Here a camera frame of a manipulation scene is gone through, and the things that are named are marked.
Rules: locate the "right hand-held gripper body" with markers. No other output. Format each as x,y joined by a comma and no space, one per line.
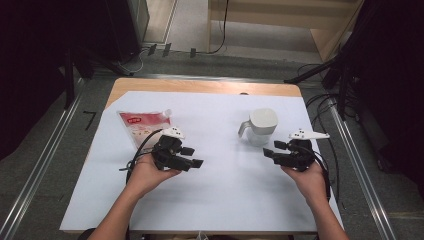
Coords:
301,153

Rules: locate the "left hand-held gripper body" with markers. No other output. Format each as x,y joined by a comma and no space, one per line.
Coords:
166,148

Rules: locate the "clear jug with white lid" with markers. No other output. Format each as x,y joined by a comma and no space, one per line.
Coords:
263,125

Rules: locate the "red and white spouted pouch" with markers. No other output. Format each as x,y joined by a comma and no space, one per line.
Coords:
141,126

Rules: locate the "person's right hand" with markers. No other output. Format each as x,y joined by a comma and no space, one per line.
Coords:
310,181

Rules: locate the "person's left hand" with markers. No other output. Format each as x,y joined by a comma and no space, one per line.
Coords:
146,176

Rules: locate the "white paper sheet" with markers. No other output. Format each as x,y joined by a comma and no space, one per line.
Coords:
216,193

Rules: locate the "black tripod stand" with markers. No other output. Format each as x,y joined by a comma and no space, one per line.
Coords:
343,76

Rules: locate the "black metal stand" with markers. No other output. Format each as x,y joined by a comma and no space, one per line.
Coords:
69,80

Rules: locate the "black cabinet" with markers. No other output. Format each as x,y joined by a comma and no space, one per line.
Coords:
126,26

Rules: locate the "light wooden shelf unit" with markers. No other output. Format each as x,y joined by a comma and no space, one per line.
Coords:
266,15

